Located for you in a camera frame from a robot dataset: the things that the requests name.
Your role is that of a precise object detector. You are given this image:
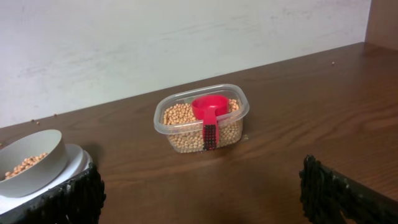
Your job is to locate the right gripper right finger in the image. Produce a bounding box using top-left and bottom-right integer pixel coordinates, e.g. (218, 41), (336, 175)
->
(299, 155), (397, 224)

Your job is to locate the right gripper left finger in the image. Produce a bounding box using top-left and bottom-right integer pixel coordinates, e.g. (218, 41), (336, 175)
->
(1, 162), (106, 224)

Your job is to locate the red measuring scoop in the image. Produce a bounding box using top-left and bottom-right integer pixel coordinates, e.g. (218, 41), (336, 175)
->
(192, 95), (229, 151)

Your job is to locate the white digital kitchen scale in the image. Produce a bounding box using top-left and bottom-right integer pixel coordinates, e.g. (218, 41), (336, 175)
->
(1, 144), (93, 215)

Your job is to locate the grey bowl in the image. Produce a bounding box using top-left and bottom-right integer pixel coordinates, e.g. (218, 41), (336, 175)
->
(1, 129), (68, 198)

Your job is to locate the clear plastic soybean container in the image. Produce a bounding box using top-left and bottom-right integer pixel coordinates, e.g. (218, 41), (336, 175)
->
(154, 84), (249, 153)

